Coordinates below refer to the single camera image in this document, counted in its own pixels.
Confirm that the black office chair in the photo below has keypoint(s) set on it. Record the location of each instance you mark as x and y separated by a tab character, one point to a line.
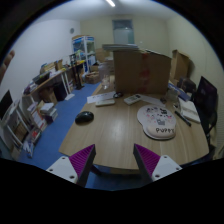
205	100

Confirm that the white paper sheet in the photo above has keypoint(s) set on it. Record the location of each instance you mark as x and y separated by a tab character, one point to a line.
99	97

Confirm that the white flat device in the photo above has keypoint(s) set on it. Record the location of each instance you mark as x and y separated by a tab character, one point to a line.
105	103

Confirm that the black computer monitor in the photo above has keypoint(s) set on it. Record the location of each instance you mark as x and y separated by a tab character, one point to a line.
5	103

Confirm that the cardboard box on floor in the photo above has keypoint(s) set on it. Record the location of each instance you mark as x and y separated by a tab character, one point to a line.
92	78

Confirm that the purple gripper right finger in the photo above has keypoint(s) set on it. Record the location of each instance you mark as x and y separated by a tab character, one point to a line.
152	166

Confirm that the long side desk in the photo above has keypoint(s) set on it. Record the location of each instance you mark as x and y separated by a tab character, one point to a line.
63	75

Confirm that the glass display cabinet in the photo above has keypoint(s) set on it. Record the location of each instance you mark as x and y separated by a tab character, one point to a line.
84	48

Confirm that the black computer mouse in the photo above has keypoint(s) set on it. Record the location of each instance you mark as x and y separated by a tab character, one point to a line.
84	117

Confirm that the window with blind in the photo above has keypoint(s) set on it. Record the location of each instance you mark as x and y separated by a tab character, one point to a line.
123	31

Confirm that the clear plastic cup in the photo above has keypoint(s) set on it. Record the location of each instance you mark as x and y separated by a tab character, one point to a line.
105	81

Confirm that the ceiling light strip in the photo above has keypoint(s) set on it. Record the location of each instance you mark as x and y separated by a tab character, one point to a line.
111	3

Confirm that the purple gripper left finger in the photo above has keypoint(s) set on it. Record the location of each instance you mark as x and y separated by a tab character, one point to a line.
75	168

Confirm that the stack of books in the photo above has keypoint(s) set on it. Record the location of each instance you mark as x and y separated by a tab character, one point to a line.
49	112

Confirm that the white puppy mouse pad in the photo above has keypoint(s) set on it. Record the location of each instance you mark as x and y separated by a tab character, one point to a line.
157	122

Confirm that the open white notebook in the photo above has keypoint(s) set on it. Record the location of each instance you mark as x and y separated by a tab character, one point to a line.
189	110

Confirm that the folded cardboard against wall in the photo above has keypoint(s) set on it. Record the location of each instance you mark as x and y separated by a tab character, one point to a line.
179	64

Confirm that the white remote control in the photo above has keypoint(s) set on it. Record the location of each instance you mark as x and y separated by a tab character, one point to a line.
132	99

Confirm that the large cardboard box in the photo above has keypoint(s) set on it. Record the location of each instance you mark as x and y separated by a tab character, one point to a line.
141	72

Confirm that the black pen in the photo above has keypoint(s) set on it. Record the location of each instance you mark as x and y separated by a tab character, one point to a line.
183	118

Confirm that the bare hand at edge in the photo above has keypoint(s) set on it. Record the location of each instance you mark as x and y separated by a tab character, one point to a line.
5	64

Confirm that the white shelf rack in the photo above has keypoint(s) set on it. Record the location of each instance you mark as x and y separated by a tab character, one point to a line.
25	132

